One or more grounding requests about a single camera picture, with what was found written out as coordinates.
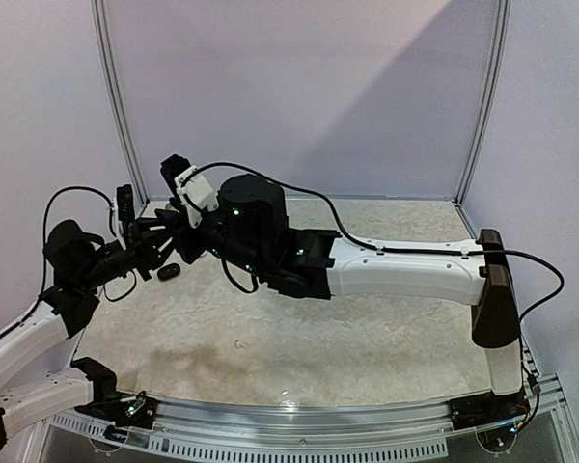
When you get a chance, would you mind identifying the aluminium corner post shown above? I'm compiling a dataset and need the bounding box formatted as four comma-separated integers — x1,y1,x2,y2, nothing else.
91,0,150,208
455,0,511,208

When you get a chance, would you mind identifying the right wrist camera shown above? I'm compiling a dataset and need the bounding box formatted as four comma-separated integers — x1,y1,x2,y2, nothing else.
160,154,219,228

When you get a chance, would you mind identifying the left aluminium corner post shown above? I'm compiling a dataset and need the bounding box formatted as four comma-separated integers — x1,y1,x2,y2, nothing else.
91,0,150,208

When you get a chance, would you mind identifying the right aluminium corner post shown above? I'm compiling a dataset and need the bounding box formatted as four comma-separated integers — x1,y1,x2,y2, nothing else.
455,0,511,208

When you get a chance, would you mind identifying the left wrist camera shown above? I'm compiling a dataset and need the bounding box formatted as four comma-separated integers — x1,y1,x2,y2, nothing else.
109,184,135,238

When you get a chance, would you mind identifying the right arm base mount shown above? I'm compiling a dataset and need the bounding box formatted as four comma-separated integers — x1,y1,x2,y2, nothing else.
446,386,533,431

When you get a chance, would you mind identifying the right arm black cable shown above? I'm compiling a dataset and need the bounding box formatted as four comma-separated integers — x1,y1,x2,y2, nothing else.
182,161,565,387

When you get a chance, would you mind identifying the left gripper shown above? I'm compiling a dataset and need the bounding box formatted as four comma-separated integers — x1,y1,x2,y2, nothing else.
75,217,175,289

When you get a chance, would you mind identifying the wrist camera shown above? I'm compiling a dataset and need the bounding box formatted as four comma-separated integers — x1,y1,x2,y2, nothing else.
160,154,219,228
109,184,135,238

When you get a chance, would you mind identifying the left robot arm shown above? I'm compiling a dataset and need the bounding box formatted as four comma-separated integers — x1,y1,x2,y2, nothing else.
0,219,172,451

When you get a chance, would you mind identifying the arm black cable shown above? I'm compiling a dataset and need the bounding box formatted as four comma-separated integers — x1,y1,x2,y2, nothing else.
182,161,565,387
0,186,139,353

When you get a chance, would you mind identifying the aluminium front rail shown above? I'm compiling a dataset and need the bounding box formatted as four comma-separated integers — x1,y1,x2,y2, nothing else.
24,375,579,462

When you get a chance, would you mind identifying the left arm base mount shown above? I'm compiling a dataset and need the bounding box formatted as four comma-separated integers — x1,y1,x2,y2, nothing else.
70,357,159,430

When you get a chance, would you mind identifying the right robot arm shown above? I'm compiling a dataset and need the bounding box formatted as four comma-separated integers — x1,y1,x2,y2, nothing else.
166,167,522,421

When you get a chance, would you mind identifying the black charging case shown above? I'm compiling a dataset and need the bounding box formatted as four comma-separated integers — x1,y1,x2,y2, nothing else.
157,263,181,282

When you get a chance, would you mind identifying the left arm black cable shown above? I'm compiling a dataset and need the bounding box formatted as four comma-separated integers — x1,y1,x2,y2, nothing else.
0,186,139,353

